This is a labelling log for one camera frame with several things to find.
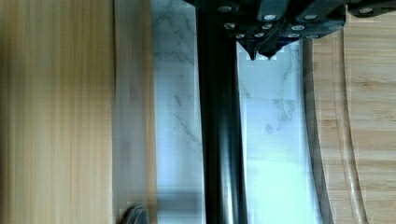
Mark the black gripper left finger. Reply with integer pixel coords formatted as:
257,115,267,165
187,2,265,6
218,0,287,61

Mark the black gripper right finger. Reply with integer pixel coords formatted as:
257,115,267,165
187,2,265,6
259,0,395,59

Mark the wooden drawer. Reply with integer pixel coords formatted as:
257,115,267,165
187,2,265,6
1,0,158,224

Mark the wooden cutting board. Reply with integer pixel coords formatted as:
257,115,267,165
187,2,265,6
303,13,395,224

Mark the black drawer handle bar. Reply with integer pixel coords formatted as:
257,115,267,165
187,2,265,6
196,7,248,224

